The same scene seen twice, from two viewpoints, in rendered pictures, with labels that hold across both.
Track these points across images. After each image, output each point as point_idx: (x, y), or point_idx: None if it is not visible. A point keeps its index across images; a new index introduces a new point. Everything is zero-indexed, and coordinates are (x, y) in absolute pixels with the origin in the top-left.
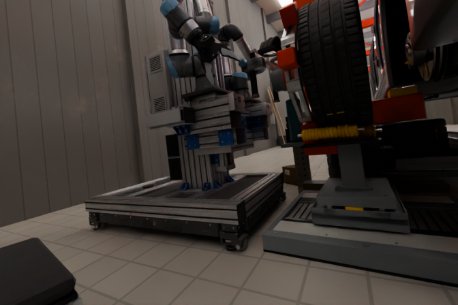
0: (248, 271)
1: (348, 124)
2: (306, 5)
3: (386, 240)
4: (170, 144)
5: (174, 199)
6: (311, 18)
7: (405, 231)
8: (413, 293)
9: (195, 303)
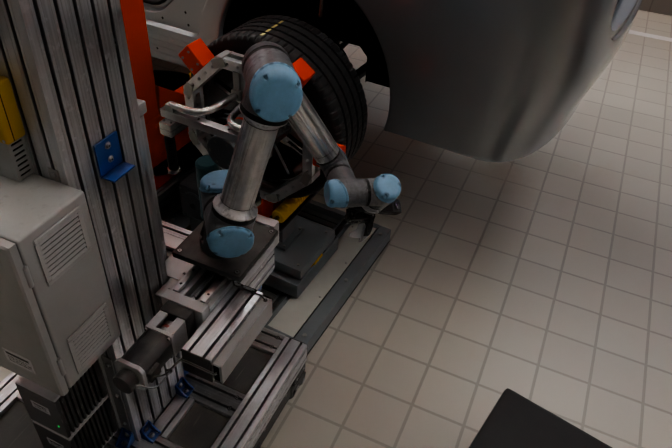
0: (339, 377)
1: None
2: (314, 67)
3: (340, 266)
4: (71, 407)
5: (223, 437)
6: (341, 102)
7: (336, 249)
8: (376, 285)
9: (380, 420)
